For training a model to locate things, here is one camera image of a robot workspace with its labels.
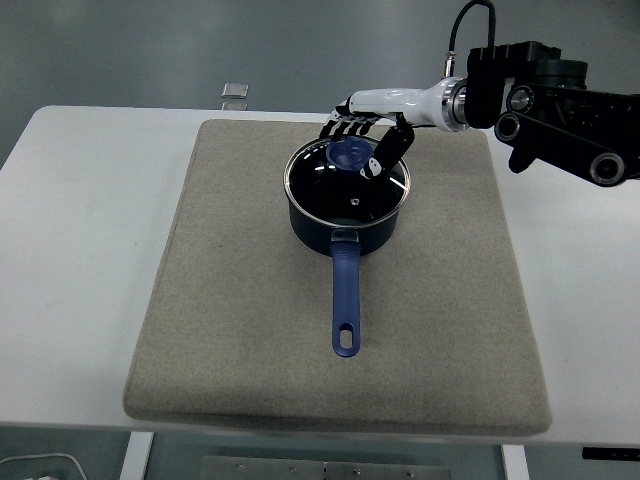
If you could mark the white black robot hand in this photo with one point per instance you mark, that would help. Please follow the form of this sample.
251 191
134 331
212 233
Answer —
395 102

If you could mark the glass pot lid blue knob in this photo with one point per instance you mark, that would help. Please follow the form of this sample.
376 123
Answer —
340 185

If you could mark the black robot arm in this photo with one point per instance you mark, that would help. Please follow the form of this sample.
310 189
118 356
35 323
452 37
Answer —
550 107

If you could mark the silver floor outlet plate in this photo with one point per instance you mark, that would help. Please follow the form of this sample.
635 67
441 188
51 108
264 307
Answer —
235 90

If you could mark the beige fabric mat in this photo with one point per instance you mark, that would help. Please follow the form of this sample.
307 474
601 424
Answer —
280 325

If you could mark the grey metal plate with screws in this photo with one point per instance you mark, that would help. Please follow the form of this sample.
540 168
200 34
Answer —
325 469

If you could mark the white table leg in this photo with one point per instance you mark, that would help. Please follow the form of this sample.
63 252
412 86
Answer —
515 462
136 456

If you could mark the grey bin with white rim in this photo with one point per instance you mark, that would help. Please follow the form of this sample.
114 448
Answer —
40 467

